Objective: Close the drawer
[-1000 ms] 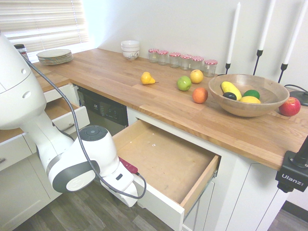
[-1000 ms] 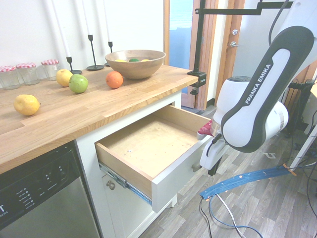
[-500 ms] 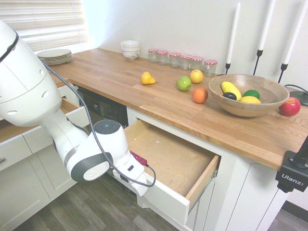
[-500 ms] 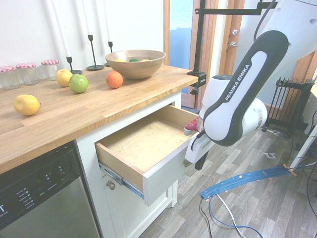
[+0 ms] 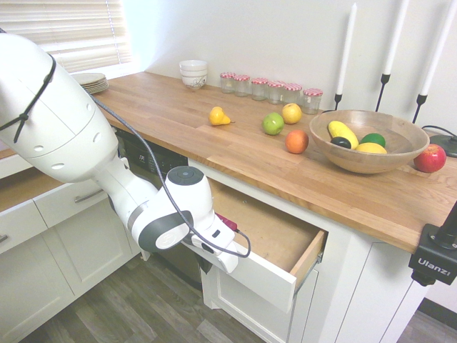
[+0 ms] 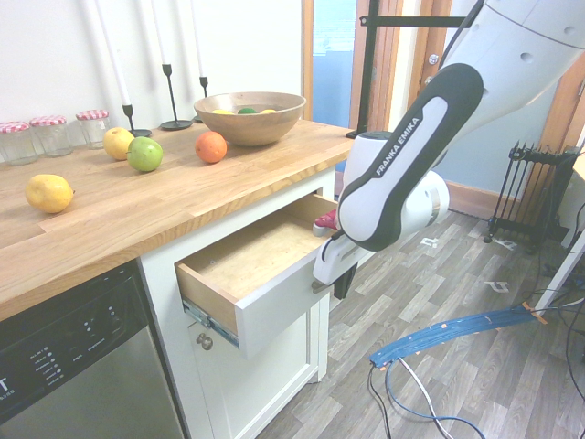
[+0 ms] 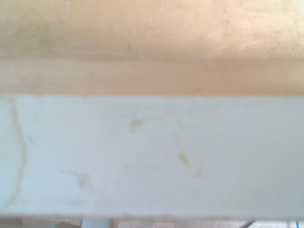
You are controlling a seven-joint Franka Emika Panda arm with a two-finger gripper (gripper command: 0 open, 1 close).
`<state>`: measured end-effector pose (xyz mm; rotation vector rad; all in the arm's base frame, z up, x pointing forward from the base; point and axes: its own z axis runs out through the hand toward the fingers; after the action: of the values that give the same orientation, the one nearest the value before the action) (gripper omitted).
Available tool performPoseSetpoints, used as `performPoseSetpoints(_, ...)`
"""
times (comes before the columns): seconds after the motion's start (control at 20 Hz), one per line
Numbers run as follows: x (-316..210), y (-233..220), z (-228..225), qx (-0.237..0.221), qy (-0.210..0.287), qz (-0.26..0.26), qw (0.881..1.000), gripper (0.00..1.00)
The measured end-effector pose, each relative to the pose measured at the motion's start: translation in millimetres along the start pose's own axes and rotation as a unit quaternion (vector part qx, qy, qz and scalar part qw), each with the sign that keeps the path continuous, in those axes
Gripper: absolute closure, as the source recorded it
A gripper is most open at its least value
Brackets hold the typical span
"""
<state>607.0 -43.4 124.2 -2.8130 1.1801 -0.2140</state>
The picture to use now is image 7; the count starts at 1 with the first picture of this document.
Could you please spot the white-fronted wooden drawer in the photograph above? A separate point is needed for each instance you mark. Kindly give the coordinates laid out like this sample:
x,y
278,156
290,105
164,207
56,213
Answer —
x,y
152,118

